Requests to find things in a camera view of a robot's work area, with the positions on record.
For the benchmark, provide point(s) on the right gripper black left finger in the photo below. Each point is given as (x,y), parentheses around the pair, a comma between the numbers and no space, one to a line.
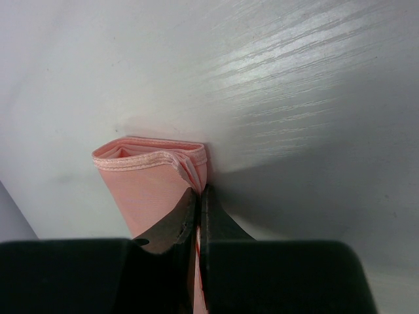
(58,276)

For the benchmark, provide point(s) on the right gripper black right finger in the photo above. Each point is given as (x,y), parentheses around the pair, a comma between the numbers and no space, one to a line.
(243,275)

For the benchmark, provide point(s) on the pink satin napkin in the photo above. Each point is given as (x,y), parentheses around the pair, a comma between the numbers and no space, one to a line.
(156,185)

